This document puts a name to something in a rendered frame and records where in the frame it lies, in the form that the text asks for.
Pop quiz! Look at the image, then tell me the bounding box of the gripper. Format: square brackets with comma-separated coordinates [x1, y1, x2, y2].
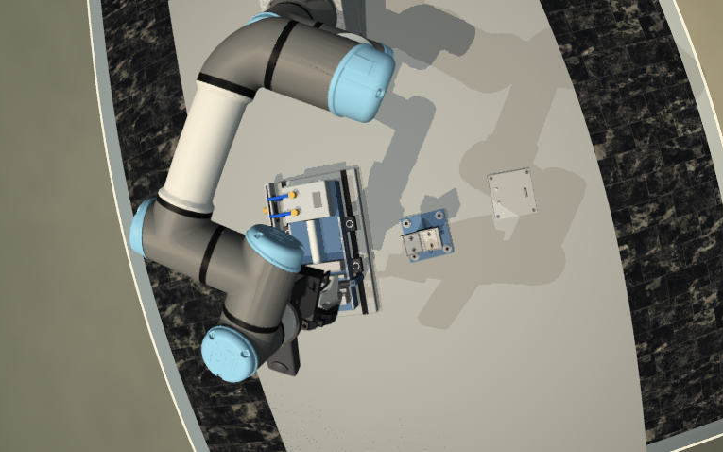
[283, 265, 343, 346]

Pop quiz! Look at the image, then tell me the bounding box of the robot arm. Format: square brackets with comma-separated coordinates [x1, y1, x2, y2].
[129, 0, 395, 382]

